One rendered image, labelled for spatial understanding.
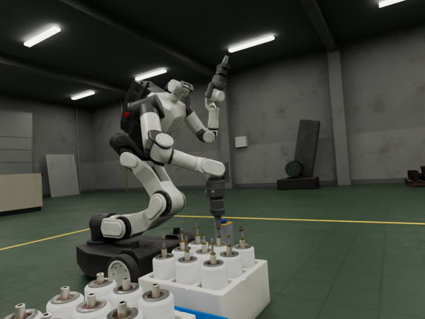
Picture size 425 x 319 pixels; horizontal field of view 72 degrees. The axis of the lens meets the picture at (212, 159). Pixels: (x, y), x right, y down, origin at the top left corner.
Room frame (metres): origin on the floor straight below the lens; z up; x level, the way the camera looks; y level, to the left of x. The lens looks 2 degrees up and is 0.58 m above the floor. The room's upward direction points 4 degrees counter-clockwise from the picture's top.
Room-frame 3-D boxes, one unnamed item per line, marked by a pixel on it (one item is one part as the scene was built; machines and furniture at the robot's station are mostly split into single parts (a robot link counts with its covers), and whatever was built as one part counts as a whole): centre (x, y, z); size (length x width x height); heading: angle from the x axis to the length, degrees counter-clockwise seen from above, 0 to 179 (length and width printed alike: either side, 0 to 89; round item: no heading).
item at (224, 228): (1.52, -0.03, 0.16); 0.07 x 0.07 x 0.31; 58
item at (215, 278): (1.07, 0.02, 0.16); 0.10 x 0.10 x 0.18
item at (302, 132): (7.60, -2.23, 0.91); 1.09 x 1.09 x 1.82; 59
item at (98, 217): (1.81, 0.55, 0.19); 0.64 x 0.52 x 0.33; 59
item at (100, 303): (0.78, 0.34, 0.25); 0.08 x 0.08 x 0.01
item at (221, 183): (1.35, -0.02, 0.57); 0.11 x 0.11 x 0.11; 19
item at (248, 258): (1.27, -0.11, 0.16); 0.10 x 0.10 x 0.18
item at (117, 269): (1.46, 0.48, 0.10); 0.20 x 0.05 x 0.20; 59
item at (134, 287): (0.88, 0.28, 0.25); 0.08 x 0.08 x 0.01
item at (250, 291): (1.23, 0.06, 0.09); 0.39 x 0.39 x 0.18; 58
